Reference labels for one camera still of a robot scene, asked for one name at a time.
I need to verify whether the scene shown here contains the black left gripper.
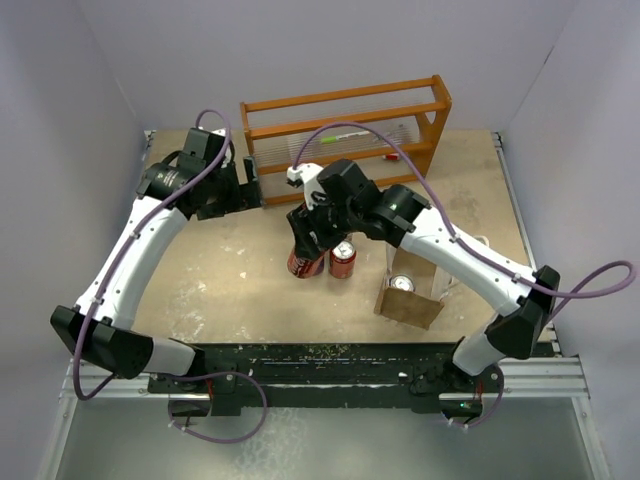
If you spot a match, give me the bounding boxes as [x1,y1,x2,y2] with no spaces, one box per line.
[197,156,263,220]

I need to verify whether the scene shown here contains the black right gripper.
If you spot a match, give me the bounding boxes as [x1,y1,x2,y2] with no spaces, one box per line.
[288,189,360,260]

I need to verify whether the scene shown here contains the red soda can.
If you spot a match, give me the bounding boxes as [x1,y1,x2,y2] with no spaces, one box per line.
[329,240,357,279]
[287,249,324,279]

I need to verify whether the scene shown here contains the purple soda can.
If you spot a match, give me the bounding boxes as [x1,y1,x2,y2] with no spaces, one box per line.
[389,274,415,292]

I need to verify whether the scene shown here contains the brown canvas tote bag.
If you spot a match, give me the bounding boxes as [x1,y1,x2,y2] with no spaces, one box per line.
[373,234,491,330]

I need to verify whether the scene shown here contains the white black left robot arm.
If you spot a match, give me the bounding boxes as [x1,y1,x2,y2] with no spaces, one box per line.
[50,128,261,392]

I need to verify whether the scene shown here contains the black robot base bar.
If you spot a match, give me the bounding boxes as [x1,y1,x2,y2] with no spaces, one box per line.
[148,343,504,417]

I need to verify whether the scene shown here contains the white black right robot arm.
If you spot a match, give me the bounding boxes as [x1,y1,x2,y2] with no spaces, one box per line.
[286,159,559,391]

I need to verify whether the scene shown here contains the green white marker pen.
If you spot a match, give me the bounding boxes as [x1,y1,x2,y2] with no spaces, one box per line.
[319,130,370,145]

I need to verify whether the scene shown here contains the orange wooden shelf rack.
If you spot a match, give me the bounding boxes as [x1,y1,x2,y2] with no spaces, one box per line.
[240,75,453,206]

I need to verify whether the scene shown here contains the grey metal clips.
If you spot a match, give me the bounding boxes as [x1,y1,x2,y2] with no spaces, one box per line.
[384,123,411,145]

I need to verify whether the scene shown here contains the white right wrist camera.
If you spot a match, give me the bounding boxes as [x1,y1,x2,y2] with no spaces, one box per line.
[286,163,328,211]

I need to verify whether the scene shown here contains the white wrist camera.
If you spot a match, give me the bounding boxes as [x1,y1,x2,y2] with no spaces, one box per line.
[286,163,328,211]
[212,128,235,168]

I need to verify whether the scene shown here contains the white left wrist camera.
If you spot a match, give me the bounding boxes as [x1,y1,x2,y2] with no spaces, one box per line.
[212,128,235,168]

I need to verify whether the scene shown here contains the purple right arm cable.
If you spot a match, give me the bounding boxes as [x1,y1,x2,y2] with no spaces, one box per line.
[292,122,639,321]

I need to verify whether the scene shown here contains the aluminium front frame rail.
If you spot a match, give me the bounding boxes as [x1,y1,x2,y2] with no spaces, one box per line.
[59,357,589,400]

